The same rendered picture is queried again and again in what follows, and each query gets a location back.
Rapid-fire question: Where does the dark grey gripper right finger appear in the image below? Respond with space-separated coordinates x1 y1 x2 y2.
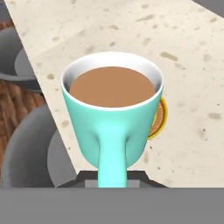
126 170 169 189

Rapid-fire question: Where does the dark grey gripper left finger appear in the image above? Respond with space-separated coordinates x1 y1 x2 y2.
57 170 100 189

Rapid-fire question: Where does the grey chair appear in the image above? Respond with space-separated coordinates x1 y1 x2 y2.
0 26 42 91
0 103 78 188

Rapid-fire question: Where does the turquoise cup of tea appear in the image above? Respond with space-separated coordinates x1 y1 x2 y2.
60 51 165 188

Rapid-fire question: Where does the yellow-rimmed brown saucer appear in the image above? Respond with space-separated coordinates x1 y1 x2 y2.
147 96 169 141

